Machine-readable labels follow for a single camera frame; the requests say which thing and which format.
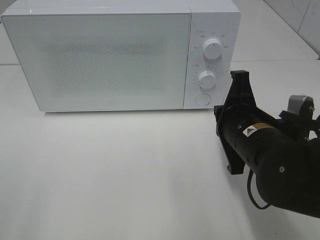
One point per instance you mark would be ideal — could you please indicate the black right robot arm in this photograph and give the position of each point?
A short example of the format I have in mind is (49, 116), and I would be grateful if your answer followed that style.
(294, 185)

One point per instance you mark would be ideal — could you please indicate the white microwave door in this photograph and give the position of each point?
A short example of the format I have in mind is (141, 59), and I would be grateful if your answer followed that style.
(102, 62)

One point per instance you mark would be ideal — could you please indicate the round white door button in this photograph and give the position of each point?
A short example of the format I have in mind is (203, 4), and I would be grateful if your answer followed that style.
(203, 99)

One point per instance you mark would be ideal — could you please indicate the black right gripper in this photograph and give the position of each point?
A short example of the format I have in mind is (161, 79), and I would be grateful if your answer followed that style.
(249, 136)

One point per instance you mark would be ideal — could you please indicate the white microwave oven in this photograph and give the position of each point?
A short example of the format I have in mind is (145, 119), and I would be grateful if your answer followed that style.
(208, 18)

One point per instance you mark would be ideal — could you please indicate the white upper power knob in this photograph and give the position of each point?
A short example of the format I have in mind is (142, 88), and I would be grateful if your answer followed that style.
(212, 48)

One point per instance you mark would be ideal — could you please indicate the white timer knob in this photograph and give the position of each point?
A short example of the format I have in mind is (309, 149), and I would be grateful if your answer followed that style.
(207, 79)

